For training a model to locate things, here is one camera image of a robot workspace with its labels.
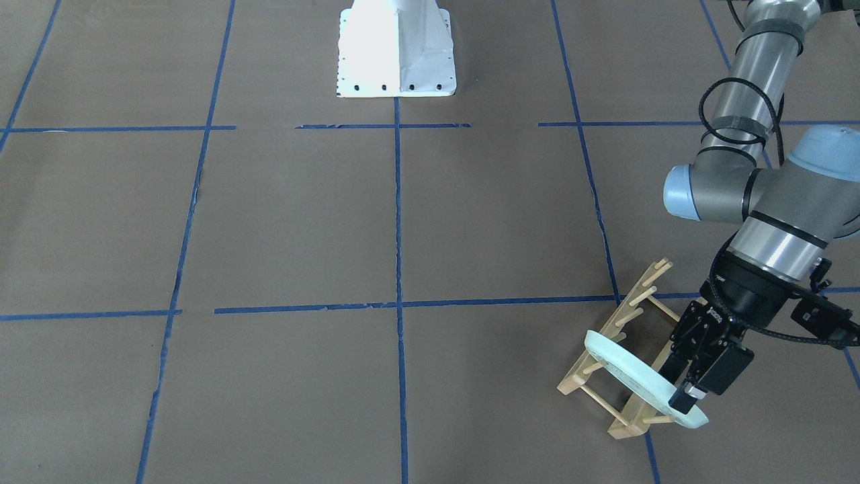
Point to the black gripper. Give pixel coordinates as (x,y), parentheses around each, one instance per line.
(747,293)

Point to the light green ceramic plate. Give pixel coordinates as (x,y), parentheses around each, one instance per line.
(643,380)

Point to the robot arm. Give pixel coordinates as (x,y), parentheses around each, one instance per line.
(788,208)

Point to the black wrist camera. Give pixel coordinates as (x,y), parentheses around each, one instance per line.
(822,318)

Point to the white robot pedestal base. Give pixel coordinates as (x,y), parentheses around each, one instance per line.
(395,49)

